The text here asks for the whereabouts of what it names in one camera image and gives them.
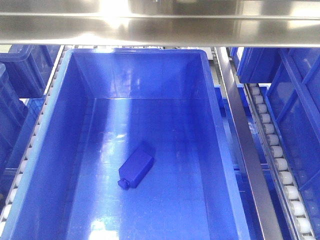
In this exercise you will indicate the blue plastic bottle part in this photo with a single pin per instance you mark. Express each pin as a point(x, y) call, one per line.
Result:
point(136, 167)

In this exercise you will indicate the steel upper shelf beam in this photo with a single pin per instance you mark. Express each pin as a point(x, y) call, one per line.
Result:
point(226, 23)

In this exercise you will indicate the large blue target bin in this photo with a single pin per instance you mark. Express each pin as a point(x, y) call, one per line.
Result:
point(102, 106)

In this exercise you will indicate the blue bin right neighbour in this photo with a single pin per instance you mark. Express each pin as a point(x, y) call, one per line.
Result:
point(294, 100)

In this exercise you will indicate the blue bin neighbour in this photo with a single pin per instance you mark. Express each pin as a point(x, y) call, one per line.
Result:
point(13, 113)
point(294, 100)

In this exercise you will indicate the blue bin left neighbour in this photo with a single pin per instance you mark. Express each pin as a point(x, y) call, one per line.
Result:
point(13, 113)

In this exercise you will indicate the white roller track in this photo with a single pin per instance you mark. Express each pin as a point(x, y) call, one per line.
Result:
point(290, 199)

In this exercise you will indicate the left roller track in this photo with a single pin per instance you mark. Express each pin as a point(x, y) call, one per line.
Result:
point(31, 70)

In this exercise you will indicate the steel divider rail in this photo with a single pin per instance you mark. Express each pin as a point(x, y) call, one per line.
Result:
point(267, 218)

